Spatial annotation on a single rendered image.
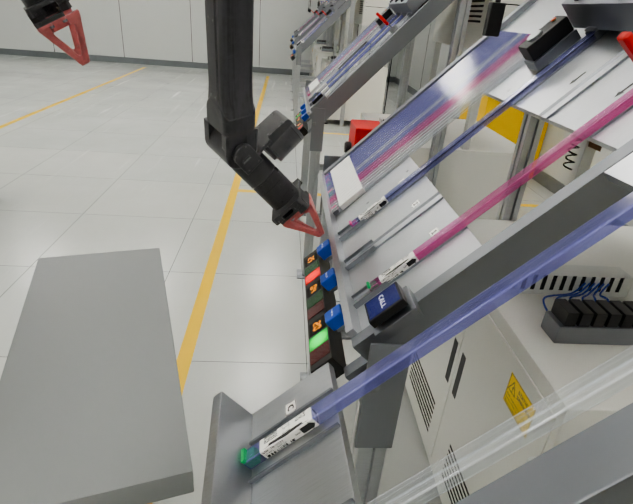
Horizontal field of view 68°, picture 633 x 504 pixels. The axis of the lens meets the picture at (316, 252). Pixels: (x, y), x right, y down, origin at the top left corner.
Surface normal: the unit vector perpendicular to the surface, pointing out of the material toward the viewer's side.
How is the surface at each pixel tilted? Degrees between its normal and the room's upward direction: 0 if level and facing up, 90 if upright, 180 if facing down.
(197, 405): 0
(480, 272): 90
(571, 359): 0
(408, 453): 0
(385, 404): 90
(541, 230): 90
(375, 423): 90
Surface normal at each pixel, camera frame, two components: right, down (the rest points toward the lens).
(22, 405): 0.07, -0.89
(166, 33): 0.05, 0.46
